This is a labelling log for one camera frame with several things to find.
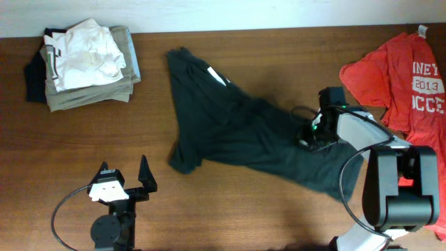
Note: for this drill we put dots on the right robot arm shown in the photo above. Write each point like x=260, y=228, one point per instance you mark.
x=401, y=189

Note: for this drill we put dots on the olive folded garment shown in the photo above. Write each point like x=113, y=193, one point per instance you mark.
x=120, y=90

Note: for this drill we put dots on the white folded shirt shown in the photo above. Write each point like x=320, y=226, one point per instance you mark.
x=85, y=55

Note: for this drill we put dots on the light blue folded garment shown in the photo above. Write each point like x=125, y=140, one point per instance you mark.
x=133, y=56

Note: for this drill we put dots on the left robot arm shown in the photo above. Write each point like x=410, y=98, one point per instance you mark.
x=116, y=230

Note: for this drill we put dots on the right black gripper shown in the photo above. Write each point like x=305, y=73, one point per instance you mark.
x=302, y=141

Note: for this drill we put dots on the red printed t-shirt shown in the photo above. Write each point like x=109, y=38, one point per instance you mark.
x=402, y=75

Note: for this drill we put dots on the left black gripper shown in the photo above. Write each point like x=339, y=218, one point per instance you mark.
x=148, y=183

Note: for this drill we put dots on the dark green t-shirt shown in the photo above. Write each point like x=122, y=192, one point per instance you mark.
x=220, y=122

